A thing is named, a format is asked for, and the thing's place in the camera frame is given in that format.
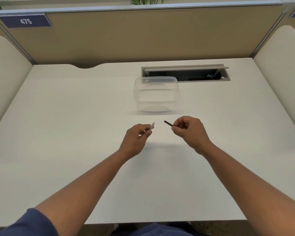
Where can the person's blue shirt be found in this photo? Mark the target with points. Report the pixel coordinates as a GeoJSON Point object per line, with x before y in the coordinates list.
{"type": "Point", "coordinates": [29, 226]}

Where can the cream side divider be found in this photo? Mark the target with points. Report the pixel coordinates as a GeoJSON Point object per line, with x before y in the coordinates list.
{"type": "Point", "coordinates": [282, 71]}
{"type": "Point", "coordinates": [7, 78]}

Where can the person's right hand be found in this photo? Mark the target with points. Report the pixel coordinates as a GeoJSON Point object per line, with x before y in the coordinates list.
{"type": "Point", "coordinates": [194, 135]}

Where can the clear plastic container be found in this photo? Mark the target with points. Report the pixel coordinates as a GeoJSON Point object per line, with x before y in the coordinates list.
{"type": "Point", "coordinates": [157, 95]}

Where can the person's left forearm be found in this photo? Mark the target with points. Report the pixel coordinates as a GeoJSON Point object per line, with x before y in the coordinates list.
{"type": "Point", "coordinates": [83, 189]}

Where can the short black pen piece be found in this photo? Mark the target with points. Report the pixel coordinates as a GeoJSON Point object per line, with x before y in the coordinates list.
{"type": "Point", "coordinates": [168, 123]}

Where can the person's left hand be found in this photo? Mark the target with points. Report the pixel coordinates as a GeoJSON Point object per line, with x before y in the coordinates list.
{"type": "Point", "coordinates": [134, 142]}

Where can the tan desk partition panel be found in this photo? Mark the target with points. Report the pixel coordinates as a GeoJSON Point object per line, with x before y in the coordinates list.
{"type": "Point", "coordinates": [142, 36]}

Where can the person's right forearm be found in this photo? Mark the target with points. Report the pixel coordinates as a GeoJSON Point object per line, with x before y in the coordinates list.
{"type": "Point", "coordinates": [255, 184]}

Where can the white pen with black cap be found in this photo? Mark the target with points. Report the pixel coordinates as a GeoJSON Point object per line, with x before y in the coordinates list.
{"type": "Point", "coordinates": [152, 125]}

